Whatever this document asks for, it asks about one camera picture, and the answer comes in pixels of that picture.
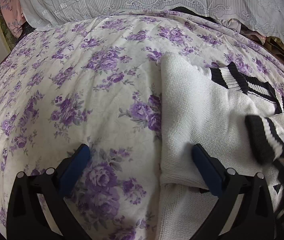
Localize pink floral cloth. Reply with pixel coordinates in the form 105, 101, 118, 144
0, 0, 26, 38

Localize purple floral bedspread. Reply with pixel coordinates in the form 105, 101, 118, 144
0, 11, 284, 239

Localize white knit sweater black stripes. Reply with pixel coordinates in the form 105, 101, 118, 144
157, 54, 284, 239

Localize folded clothes under cover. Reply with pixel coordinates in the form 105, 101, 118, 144
169, 6, 284, 66

